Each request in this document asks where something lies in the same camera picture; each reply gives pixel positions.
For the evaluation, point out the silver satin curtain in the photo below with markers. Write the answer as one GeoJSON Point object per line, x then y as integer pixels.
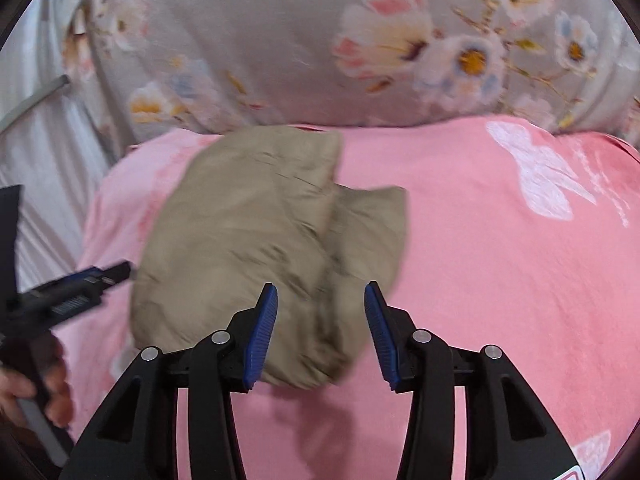
{"type": "Point", "coordinates": [48, 145]}

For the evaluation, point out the grey floral quilt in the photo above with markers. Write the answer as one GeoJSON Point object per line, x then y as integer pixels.
{"type": "Point", "coordinates": [212, 66]}

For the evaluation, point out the olive quilted jacket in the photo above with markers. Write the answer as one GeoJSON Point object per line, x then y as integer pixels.
{"type": "Point", "coordinates": [262, 205]}

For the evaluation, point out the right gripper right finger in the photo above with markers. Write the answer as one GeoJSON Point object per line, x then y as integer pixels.
{"type": "Point", "coordinates": [509, 432]}

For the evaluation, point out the pink plush blanket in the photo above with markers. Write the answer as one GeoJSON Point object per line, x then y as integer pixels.
{"type": "Point", "coordinates": [559, 296]}

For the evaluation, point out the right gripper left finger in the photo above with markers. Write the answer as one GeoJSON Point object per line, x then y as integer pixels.
{"type": "Point", "coordinates": [133, 433]}

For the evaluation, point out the person left hand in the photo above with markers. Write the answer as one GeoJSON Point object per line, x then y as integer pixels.
{"type": "Point", "coordinates": [14, 386]}

